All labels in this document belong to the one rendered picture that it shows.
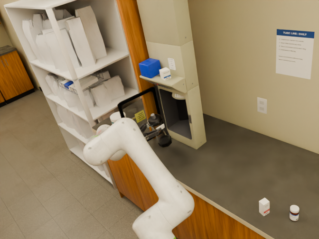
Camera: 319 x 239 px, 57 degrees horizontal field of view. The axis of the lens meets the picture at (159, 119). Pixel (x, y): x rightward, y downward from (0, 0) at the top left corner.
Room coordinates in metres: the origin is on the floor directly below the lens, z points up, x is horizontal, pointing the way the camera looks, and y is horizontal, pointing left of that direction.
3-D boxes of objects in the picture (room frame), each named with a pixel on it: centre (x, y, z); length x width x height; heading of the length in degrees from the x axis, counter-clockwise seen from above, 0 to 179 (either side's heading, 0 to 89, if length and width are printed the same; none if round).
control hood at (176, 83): (1.74, -0.07, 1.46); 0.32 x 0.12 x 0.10; 36
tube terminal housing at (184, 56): (1.85, -0.22, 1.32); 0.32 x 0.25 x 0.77; 36
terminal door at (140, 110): (1.82, 0.12, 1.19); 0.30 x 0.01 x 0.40; 118
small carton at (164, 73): (1.70, -0.10, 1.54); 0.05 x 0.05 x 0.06; 19
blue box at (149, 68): (1.82, -0.02, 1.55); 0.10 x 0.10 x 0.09; 36
